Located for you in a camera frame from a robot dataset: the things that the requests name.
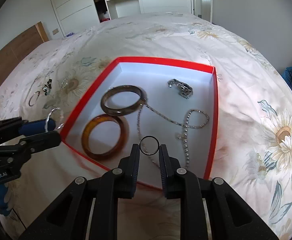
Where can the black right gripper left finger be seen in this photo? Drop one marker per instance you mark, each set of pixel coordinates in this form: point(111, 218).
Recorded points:
point(88, 209)

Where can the wooden headboard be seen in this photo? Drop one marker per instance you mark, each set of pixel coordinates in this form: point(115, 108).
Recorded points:
point(18, 48)

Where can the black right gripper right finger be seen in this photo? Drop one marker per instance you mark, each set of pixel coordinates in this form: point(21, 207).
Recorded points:
point(209, 209)

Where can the wall socket plate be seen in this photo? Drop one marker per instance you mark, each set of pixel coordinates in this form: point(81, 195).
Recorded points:
point(55, 31)

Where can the thin grey metal bangle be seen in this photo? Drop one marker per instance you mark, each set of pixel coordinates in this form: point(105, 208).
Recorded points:
point(33, 99)

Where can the dark olive bangle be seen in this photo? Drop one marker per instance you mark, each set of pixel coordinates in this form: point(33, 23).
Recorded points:
point(122, 100)

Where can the small blue item on bed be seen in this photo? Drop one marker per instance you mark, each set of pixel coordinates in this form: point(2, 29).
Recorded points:
point(69, 34)

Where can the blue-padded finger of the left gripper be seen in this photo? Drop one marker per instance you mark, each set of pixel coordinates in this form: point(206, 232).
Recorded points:
point(36, 127)

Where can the white wardrobe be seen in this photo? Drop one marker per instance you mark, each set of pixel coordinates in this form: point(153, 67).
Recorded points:
point(118, 0)

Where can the floral white bed sheet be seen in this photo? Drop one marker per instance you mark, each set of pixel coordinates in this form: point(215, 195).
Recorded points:
point(219, 106)

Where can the red shallow cardboard box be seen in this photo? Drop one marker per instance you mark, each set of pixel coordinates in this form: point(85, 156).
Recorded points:
point(181, 112)

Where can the red item in wardrobe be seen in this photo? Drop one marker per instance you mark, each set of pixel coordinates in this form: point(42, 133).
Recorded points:
point(105, 19)

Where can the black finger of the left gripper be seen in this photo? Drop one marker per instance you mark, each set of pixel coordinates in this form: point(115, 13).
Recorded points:
point(38, 143)

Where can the amber resin bangle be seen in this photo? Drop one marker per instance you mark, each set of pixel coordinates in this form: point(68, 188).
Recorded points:
point(104, 137)

